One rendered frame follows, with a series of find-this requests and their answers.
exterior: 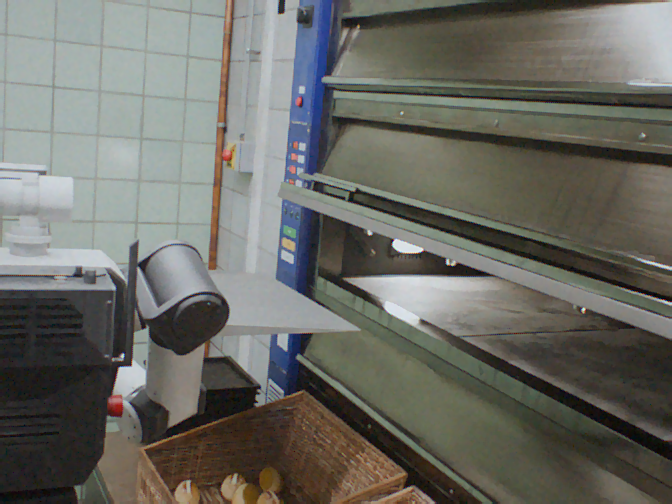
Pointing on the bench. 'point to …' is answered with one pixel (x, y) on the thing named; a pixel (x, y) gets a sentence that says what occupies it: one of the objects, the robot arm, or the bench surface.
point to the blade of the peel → (271, 307)
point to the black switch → (305, 15)
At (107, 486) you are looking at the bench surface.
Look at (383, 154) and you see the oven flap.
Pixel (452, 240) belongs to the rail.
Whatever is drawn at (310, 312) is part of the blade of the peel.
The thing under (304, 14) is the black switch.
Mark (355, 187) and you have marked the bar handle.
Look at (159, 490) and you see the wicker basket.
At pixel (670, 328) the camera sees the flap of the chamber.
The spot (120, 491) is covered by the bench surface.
